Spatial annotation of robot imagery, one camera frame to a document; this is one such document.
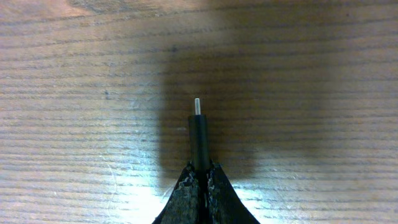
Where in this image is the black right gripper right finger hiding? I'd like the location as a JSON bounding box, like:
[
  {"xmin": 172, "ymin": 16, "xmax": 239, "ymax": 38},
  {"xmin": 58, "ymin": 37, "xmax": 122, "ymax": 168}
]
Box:
[{"xmin": 207, "ymin": 163, "xmax": 260, "ymax": 224}]

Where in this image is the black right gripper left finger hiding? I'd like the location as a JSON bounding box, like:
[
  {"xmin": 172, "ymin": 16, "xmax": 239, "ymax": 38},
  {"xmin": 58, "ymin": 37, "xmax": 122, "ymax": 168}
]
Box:
[{"xmin": 152, "ymin": 162, "xmax": 200, "ymax": 224}]

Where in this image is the black USB charging cable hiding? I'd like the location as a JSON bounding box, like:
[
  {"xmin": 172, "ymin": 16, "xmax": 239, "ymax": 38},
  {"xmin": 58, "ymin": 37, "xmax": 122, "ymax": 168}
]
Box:
[{"xmin": 187, "ymin": 98, "xmax": 208, "ymax": 224}]

